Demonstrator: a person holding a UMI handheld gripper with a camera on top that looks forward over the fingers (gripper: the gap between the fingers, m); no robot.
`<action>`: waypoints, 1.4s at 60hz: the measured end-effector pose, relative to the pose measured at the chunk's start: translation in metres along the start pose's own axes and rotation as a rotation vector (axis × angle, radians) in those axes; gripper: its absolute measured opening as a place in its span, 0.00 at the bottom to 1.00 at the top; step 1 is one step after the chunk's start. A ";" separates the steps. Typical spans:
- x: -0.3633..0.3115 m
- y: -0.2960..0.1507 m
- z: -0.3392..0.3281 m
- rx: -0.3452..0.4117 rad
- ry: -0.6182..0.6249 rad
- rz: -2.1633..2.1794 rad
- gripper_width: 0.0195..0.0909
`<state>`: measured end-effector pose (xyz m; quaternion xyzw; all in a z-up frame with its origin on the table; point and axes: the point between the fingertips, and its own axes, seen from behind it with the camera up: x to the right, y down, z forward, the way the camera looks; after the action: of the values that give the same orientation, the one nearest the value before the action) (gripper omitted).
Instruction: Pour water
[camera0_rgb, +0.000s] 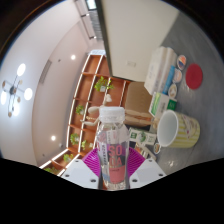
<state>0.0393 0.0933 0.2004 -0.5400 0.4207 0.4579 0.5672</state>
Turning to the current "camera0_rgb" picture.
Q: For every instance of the tall green white carton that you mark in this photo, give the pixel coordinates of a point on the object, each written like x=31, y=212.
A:
x=141, y=136

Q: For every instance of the recessed ceiling spotlight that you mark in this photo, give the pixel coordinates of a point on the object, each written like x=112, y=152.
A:
x=73, y=57
x=53, y=137

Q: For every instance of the red-brown wall shelf unit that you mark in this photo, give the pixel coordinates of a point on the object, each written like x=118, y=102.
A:
x=86, y=86

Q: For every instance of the grey window curtain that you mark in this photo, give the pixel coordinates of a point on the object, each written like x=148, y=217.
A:
x=96, y=25

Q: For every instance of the ceiling air vent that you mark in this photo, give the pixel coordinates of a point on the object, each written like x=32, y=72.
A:
x=45, y=71

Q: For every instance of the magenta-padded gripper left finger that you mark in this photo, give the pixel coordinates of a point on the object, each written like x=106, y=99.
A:
x=78, y=173

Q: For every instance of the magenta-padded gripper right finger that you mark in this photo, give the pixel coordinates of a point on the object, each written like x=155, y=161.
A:
x=146, y=173

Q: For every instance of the clear plastic drink bottle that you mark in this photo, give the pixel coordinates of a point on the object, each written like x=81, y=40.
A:
x=112, y=156

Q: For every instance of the stack of white books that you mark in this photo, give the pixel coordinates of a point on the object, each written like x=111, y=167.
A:
x=160, y=70

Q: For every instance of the white wall switch plate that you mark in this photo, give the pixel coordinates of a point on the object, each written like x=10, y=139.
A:
x=132, y=63

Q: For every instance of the tan upholstered chair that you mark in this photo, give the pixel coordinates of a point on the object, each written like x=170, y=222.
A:
x=138, y=100

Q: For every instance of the small round printed disc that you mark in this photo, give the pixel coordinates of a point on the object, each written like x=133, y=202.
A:
x=177, y=76
x=172, y=90
x=181, y=62
x=157, y=148

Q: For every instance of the black framed window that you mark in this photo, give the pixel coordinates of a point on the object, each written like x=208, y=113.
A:
x=90, y=4

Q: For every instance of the flat round red coaster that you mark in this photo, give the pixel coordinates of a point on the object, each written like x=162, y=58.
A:
x=194, y=76

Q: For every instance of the small green white box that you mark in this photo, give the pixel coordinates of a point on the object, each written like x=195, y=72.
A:
x=161, y=104

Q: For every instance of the branched globe ceiling lamp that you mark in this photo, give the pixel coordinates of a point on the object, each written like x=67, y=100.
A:
x=13, y=90

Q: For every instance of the yellow striped white mug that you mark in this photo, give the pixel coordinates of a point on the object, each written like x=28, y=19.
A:
x=183, y=131

